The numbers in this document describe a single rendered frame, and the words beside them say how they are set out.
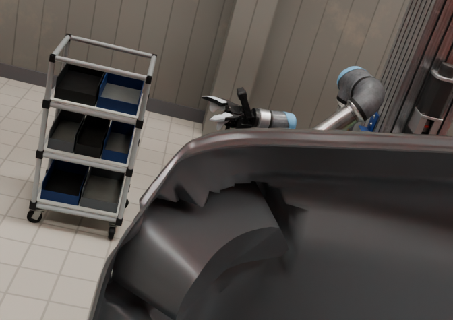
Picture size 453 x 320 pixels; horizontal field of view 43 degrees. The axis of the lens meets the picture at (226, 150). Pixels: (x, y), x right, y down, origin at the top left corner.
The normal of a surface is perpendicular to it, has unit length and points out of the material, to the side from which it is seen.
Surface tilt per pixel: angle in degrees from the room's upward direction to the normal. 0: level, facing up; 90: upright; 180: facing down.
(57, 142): 90
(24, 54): 90
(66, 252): 0
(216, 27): 90
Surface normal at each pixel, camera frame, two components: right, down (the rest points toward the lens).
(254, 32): 0.01, 0.44
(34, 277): 0.25, -0.87
